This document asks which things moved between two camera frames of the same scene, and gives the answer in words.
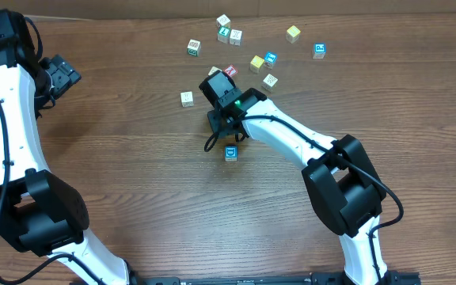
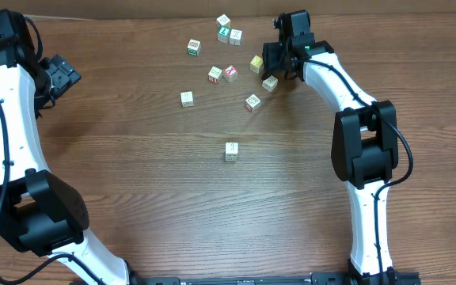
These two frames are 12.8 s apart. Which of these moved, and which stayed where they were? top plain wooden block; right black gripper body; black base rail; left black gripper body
Moved: right black gripper body
Stayed: left black gripper body; top plain wooden block; black base rail
